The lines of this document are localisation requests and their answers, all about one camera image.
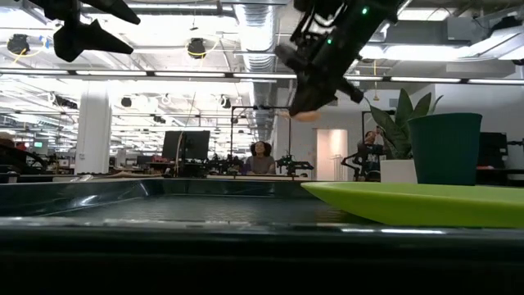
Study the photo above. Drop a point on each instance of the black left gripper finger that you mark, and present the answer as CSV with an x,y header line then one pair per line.
x,y
88,39
114,9

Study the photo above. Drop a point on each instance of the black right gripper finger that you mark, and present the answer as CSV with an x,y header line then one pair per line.
x,y
327,92
306,98

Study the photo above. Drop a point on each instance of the dark green cup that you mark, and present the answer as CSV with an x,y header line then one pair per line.
x,y
446,149

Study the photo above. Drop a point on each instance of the lime green plate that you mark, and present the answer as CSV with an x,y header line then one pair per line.
x,y
430,205

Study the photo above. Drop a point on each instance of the background black robot arm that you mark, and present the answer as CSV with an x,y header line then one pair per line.
x,y
352,164
225,164
294,166

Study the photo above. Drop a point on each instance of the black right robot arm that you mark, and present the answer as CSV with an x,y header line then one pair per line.
x,y
360,22

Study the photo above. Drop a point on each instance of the dark green plastic tray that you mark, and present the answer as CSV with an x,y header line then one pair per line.
x,y
163,213

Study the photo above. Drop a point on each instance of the black ceiling device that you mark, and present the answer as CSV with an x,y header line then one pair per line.
x,y
196,48
18,44

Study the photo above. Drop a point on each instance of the snake plant in white pot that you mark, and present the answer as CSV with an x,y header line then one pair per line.
x,y
393,127

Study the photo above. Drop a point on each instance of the standing person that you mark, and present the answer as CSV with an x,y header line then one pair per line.
x,y
370,155

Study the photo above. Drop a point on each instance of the seated person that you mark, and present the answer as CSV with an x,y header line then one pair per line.
x,y
260,162

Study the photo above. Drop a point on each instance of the white building column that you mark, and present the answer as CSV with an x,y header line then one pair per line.
x,y
93,131

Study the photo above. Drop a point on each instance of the linear ceiling light strip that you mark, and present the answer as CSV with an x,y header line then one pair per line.
x,y
184,74

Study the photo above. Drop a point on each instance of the black computer monitor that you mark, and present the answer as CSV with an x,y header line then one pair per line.
x,y
188,145

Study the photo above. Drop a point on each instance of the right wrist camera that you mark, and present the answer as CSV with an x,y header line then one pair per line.
x,y
290,57

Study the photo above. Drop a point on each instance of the silver ribbed ceiling duct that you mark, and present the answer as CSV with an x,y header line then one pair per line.
x,y
256,49

